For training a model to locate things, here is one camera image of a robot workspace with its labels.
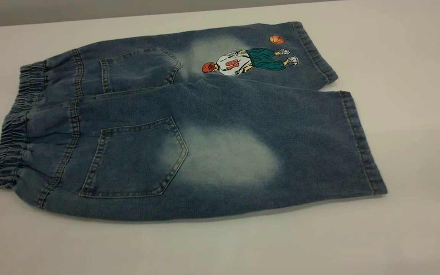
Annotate blue denim shorts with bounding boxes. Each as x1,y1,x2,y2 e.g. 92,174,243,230
0,21,388,222

